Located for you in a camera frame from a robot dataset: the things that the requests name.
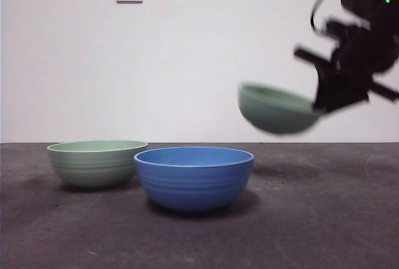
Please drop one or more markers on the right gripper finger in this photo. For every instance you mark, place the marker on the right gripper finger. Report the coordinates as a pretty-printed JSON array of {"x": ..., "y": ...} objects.
[
  {"x": 327, "y": 88},
  {"x": 352, "y": 93}
]

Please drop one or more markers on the pale green ribbed bowl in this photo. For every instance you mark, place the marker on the pale green ribbed bowl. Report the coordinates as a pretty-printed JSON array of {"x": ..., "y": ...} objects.
[
  {"x": 277, "y": 113},
  {"x": 90, "y": 166}
]

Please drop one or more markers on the blue ribbed bowl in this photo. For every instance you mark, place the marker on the blue ribbed bowl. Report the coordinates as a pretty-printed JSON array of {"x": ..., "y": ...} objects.
[{"x": 193, "y": 182}]

